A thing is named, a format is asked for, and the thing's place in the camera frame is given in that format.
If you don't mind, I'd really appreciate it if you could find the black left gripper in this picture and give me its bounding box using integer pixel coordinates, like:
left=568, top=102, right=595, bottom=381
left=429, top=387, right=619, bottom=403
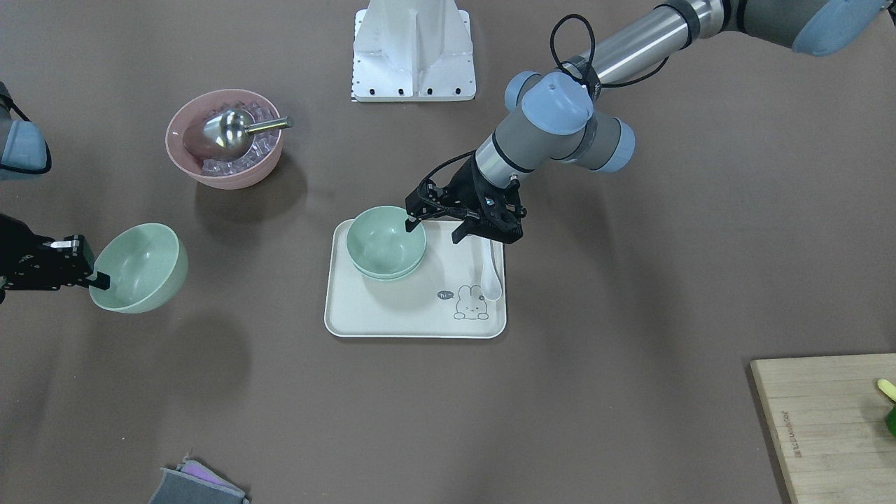
left=405, top=155, right=527, bottom=244

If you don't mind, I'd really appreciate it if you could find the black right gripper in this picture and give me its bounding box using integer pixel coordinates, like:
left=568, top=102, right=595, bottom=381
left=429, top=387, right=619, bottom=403
left=1, top=214, right=110, bottom=301

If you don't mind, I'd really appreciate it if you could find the green bowl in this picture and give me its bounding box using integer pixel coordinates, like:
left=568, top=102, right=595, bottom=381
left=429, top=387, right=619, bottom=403
left=89, top=223, right=189, bottom=314
left=346, top=205, right=428, bottom=258
left=349, top=255, right=424, bottom=281

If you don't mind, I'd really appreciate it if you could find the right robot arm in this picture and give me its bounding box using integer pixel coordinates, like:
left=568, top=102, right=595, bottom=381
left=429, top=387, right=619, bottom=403
left=1, top=84, right=110, bottom=293

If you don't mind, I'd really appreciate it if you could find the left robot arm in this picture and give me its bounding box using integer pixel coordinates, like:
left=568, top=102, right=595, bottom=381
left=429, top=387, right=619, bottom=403
left=405, top=1, right=894, bottom=244

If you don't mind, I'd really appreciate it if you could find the green bowl on tray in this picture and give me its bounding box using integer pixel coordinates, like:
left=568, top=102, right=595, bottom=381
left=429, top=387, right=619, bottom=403
left=349, top=255, right=424, bottom=281

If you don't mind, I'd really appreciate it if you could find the beige serving tray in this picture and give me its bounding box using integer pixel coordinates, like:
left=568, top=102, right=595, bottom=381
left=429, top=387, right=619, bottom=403
left=323, top=220, right=507, bottom=339

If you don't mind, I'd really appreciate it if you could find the white ceramic spoon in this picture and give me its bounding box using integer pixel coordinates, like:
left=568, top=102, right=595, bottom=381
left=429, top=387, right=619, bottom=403
left=480, top=239, right=503, bottom=301

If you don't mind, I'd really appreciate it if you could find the pink bowl with ice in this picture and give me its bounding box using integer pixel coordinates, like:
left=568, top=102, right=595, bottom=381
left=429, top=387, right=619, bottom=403
left=165, top=89, right=283, bottom=190

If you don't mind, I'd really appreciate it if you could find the metal ice scoop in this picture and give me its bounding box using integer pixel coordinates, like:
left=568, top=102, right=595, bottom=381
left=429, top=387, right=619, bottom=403
left=196, top=108, right=293, bottom=162

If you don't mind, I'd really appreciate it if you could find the grey folded cloth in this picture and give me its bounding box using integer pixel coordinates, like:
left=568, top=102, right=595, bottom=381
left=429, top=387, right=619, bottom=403
left=148, top=456, right=250, bottom=503

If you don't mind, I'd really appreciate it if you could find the wooden cutting board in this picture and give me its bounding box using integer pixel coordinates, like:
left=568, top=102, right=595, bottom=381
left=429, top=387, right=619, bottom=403
left=750, top=353, right=895, bottom=503

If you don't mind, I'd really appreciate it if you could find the green toy lime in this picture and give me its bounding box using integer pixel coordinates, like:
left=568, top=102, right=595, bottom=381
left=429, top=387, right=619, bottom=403
left=884, top=407, right=896, bottom=437

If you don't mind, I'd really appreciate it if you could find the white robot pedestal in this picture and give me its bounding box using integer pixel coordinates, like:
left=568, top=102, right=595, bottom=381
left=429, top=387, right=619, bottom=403
left=350, top=1, right=477, bottom=103

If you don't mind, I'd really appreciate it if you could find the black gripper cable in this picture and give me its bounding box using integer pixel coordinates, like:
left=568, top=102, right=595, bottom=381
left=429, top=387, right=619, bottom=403
left=549, top=14, right=669, bottom=90

